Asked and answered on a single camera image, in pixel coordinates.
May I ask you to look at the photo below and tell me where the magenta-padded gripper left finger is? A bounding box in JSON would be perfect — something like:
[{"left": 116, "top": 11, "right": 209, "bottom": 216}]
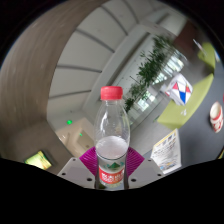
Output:
[{"left": 57, "top": 146, "right": 100, "bottom": 190}]

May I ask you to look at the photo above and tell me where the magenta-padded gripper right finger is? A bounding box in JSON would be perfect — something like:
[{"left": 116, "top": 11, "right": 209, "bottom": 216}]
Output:
[{"left": 123, "top": 146, "right": 165, "bottom": 190}]

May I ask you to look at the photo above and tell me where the white red blue patterned box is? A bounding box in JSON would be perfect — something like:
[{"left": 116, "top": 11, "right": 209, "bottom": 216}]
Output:
[{"left": 165, "top": 73, "right": 194, "bottom": 106}]

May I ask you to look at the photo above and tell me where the white printed magazine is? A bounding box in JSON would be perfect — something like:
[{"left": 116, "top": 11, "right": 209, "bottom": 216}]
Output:
[{"left": 149, "top": 128, "right": 183, "bottom": 175}]

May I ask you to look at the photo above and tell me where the group of potted green plants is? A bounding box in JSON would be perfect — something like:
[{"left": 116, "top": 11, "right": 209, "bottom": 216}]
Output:
[{"left": 123, "top": 34, "right": 188, "bottom": 113}]

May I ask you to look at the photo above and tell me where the red-capped clear water bottle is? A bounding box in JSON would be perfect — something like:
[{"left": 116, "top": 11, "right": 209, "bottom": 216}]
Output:
[{"left": 93, "top": 85, "right": 131, "bottom": 191}]

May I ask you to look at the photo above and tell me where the red and white mug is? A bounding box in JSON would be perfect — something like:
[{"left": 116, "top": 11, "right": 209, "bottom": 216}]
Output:
[{"left": 209, "top": 101, "right": 224, "bottom": 134}]

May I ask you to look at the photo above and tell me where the large green seat block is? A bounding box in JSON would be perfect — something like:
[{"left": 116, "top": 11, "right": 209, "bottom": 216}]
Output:
[{"left": 156, "top": 73, "right": 215, "bottom": 130}]

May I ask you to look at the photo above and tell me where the small green seat block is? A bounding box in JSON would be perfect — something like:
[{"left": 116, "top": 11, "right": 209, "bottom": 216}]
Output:
[{"left": 198, "top": 41, "right": 217, "bottom": 70}]

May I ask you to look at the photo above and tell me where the wall-mounted display screen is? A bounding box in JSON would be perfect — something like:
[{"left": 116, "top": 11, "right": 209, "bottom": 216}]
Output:
[{"left": 24, "top": 150, "right": 53, "bottom": 171}]

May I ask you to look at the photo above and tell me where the small clear water bottle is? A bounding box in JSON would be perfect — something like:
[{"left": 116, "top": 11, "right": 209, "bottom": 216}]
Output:
[{"left": 192, "top": 38, "right": 204, "bottom": 51}]

